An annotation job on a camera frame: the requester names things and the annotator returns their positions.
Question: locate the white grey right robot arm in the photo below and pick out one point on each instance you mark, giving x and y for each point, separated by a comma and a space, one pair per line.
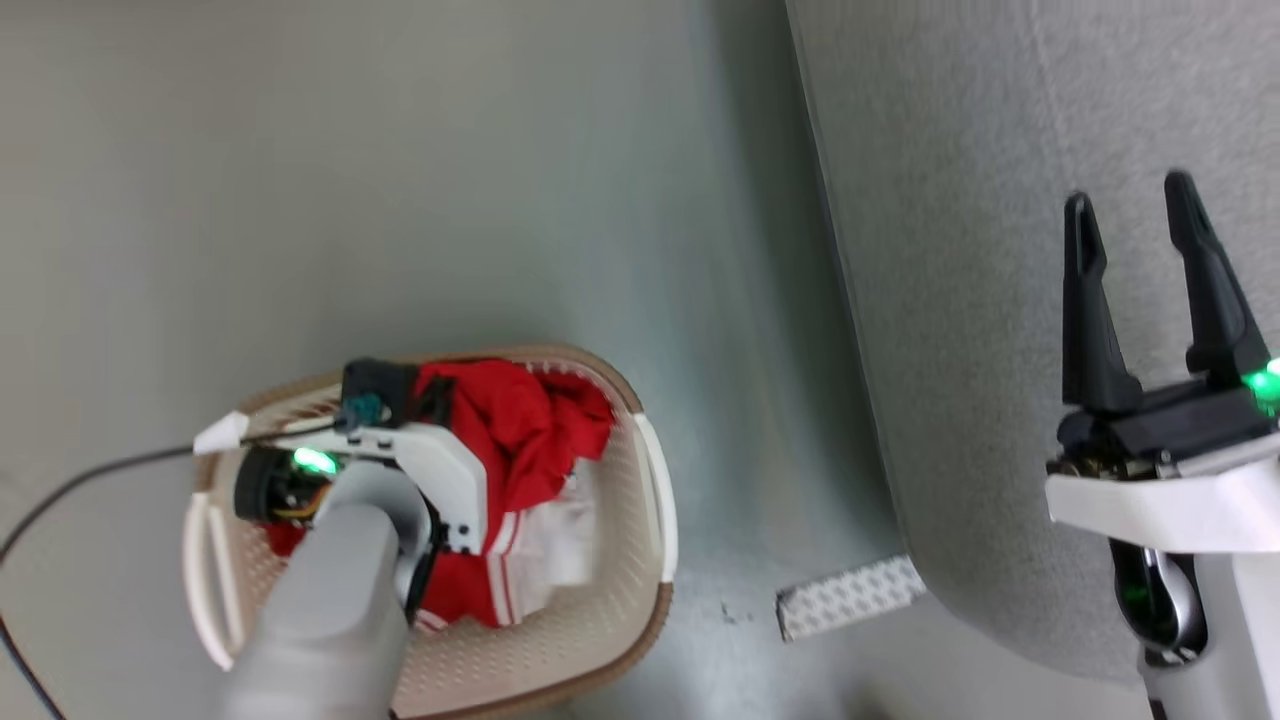
1240, 640

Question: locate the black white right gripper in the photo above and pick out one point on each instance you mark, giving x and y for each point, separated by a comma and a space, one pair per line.
1170, 490

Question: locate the beige perforated laundry basket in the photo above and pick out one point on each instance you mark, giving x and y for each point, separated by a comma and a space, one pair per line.
600, 640

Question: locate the red and white garment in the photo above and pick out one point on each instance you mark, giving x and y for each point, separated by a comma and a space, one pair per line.
520, 420

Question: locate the grey fabric sofa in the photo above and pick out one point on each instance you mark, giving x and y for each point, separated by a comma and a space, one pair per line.
950, 300

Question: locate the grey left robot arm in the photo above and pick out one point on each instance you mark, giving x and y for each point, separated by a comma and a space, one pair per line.
320, 620

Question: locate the white patterned flat strip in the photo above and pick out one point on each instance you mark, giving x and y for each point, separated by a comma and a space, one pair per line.
850, 598

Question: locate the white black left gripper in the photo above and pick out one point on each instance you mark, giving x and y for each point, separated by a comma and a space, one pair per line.
455, 480

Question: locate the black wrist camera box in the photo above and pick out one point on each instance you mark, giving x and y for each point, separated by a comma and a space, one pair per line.
378, 388

